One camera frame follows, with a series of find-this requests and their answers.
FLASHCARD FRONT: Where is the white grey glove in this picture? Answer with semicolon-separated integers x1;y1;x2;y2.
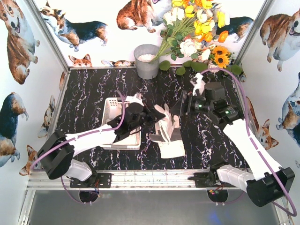
150;122;185;159

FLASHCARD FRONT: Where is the white grey glove underneath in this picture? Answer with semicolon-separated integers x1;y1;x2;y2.
150;104;181;143

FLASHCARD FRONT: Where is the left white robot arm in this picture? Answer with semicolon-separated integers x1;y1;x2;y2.
31;93;165;182

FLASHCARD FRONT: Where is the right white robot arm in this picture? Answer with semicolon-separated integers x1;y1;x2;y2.
171;73;295;207

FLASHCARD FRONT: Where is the white perforated storage basket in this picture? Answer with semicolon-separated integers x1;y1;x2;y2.
99;97;141;150

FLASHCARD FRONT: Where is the small white sunflower pot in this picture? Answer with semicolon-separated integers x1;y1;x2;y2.
208;62;220;73

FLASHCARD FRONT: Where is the grey metal bucket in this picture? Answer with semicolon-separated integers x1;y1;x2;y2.
134;44;159;80

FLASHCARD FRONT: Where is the artificial flower bouquet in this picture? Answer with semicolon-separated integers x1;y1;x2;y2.
150;0;244;70

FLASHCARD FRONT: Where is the aluminium front rail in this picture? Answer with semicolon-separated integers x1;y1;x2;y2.
26;169;209;190

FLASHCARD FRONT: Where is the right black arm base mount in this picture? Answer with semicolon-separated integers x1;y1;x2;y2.
188;162;234;188

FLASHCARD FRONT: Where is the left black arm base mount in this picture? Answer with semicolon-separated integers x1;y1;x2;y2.
69;172;112;188

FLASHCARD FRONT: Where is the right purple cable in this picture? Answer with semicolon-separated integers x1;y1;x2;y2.
200;67;296;218

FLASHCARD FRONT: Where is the purple cable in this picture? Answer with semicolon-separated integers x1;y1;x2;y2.
29;90;128;204
200;67;296;218

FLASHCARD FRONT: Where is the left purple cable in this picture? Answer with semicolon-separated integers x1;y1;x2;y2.
29;90;128;204

